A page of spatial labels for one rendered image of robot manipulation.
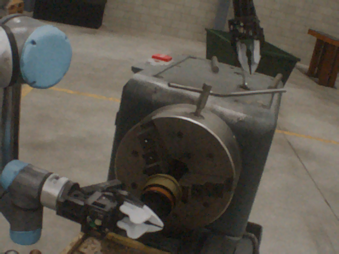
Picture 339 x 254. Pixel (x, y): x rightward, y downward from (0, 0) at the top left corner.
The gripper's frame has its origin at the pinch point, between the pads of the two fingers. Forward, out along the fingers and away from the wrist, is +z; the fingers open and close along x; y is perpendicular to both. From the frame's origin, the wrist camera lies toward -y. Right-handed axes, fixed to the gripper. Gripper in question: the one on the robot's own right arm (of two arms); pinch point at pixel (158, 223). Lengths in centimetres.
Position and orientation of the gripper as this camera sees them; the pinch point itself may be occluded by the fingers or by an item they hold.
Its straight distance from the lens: 90.1
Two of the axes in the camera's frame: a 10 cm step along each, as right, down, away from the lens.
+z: 9.4, 2.8, -2.1
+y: -2.9, 2.9, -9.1
